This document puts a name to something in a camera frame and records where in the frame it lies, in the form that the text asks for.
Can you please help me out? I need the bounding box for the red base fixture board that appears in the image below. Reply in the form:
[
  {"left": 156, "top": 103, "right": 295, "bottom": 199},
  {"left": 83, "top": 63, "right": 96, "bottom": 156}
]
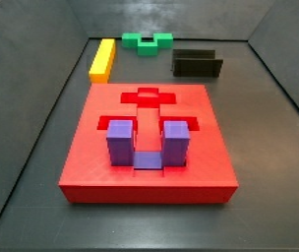
[{"left": 59, "top": 84, "right": 239, "bottom": 204}]

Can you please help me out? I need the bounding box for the black slotted holder fixture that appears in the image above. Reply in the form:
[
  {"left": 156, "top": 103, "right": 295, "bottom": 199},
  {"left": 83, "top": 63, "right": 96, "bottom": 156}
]
[{"left": 172, "top": 49, "right": 223, "bottom": 78}]

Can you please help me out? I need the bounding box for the purple U-shaped block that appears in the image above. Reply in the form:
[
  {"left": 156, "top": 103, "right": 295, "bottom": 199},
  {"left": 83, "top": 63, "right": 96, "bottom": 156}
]
[{"left": 107, "top": 120, "right": 190, "bottom": 170}]

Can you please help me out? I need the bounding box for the yellow long bar block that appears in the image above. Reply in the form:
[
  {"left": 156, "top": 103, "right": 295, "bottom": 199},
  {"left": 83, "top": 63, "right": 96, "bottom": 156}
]
[{"left": 90, "top": 38, "right": 115, "bottom": 84}]

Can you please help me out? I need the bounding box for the green stepped block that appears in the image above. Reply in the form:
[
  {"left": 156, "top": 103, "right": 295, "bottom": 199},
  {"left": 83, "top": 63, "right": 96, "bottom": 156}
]
[{"left": 122, "top": 32, "right": 174, "bottom": 56}]

